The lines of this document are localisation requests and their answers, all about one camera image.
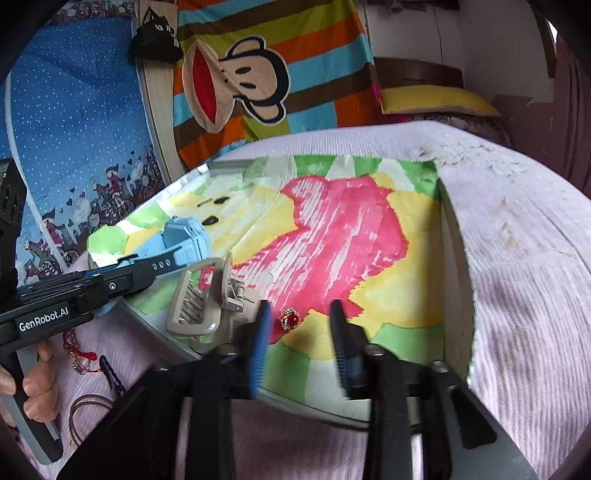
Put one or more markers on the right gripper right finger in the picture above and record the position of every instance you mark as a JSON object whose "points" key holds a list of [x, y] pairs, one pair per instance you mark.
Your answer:
{"points": [[460, 438]]}

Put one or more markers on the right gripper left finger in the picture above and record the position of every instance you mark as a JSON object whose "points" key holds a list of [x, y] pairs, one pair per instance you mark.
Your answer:
{"points": [[138, 437]]}

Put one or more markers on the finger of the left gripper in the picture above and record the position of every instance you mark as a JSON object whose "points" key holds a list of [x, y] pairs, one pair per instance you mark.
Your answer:
{"points": [[133, 274]]}

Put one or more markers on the beige hair claw clip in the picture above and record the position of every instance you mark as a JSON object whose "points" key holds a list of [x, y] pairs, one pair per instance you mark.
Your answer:
{"points": [[209, 301]]}

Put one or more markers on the brown cord hair band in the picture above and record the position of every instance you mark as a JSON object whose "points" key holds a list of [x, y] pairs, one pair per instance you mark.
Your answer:
{"points": [[84, 414]]}

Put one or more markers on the person's left hand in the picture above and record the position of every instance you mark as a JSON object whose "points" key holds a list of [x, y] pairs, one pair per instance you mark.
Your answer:
{"points": [[41, 388]]}

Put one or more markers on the shallow grey tray box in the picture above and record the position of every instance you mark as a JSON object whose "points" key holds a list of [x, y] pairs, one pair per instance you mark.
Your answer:
{"points": [[295, 276]]}

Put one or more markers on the blue fabric wardrobe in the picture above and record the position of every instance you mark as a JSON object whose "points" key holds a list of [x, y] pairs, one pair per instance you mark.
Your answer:
{"points": [[73, 119]]}

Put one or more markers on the colourful cartoon paper lining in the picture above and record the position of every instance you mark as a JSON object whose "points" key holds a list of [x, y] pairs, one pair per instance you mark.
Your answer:
{"points": [[300, 258]]}

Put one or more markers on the wooden cabinet panel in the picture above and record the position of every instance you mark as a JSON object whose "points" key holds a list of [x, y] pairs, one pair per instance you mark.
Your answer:
{"points": [[156, 85]]}

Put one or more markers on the pink floral bed sheet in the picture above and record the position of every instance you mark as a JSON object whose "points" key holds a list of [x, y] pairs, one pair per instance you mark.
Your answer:
{"points": [[527, 235]]}

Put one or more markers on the striped monkey cartoon blanket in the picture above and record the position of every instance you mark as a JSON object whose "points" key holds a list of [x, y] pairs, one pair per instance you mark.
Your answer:
{"points": [[253, 70]]}

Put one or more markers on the black hanging bag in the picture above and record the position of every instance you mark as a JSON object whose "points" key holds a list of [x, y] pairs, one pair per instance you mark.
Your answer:
{"points": [[155, 40]]}

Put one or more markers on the floral patterned pillow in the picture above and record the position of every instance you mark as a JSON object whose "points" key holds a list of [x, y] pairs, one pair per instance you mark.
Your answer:
{"points": [[488, 128]]}

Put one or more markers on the yellow pillow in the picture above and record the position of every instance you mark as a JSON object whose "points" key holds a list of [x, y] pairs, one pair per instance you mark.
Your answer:
{"points": [[427, 99]]}

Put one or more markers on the dark wooden headboard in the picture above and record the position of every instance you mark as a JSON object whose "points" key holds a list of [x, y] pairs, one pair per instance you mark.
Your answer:
{"points": [[396, 72]]}

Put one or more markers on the pink curtain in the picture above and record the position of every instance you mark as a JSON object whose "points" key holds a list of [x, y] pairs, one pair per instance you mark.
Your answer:
{"points": [[570, 134]]}

